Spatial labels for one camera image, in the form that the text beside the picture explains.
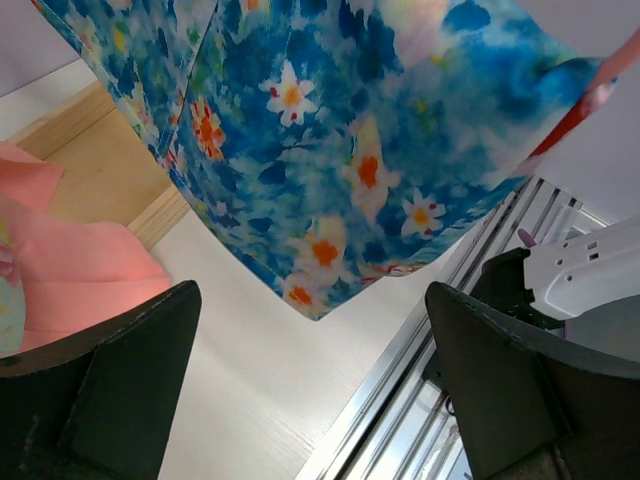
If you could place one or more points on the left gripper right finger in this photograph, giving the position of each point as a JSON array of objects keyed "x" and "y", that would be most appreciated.
[{"x": 528, "y": 404}]

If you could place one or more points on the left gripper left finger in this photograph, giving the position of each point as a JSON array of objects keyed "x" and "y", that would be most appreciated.
[{"x": 99, "y": 404}]

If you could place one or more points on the coral pink skirt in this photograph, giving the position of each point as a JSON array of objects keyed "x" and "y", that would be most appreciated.
[{"x": 74, "y": 276}]

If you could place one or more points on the pastel floral skirt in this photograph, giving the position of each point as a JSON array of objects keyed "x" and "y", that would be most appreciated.
[{"x": 13, "y": 309}]

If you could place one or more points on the blue floral skirt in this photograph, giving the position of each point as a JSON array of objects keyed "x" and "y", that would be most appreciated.
[{"x": 329, "y": 144}]

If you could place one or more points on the pink wire hanger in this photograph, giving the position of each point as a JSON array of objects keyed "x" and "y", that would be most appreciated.
[{"x": 596, "y": 94}]

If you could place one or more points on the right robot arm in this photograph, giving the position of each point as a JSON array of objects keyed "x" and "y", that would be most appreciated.
[{"x": 547, "y": 284}]

